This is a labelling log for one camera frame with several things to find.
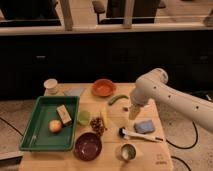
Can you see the light green cup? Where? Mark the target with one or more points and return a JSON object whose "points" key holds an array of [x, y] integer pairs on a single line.
{"points": [[83, 118]]}

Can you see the red yellow apple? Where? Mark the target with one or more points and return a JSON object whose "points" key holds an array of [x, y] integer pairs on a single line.
{"points": [[55, 126]]}

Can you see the bunch of red grapes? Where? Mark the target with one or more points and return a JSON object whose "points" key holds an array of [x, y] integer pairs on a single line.
{"points": [[98, 126]]}

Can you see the black office chair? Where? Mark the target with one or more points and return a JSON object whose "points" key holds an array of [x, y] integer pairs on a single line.
{"points": [[144, 11]]}

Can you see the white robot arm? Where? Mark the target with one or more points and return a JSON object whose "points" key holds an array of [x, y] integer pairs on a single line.
{"points": [[153, 85]]}

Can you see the orange bowl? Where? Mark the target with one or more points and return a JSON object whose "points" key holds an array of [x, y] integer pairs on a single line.
{"points": [[103, 88]]}

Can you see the small metal cup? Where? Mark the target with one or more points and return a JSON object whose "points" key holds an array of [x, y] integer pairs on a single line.
{"points": [[128, 152]]}

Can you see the white paper cup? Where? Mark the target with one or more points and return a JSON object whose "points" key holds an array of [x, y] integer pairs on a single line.
{"points": [[51, 86]]}

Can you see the grey cloth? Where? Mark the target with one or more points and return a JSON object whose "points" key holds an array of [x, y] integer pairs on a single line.
{"points": [[74, 92]]}

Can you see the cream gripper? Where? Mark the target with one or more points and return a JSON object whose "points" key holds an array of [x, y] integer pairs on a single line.
{"points": [[134, 110]]}

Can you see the yellow banana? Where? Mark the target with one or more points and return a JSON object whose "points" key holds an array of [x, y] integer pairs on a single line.
{"points": [[104, 116]]}

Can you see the blue sponge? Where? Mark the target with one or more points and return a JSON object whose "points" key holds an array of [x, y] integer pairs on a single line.
{"points": [[144, 127]]}

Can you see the green pea pod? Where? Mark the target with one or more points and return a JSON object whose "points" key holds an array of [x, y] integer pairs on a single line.
{"points": [[116, 98]]}

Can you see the tan wooden block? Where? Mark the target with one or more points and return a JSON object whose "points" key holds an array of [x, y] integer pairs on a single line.
{"points": [[64, 115]]}

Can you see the green plastic tray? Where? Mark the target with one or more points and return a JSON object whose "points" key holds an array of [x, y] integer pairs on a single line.
{"points": [[37, 135]]}

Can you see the purple bowl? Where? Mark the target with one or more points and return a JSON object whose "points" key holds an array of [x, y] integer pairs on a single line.
{"points": [[88, 146]]}

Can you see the white dish brush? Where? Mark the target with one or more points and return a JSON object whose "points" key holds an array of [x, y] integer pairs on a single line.
{"points": [[123, 132]]}

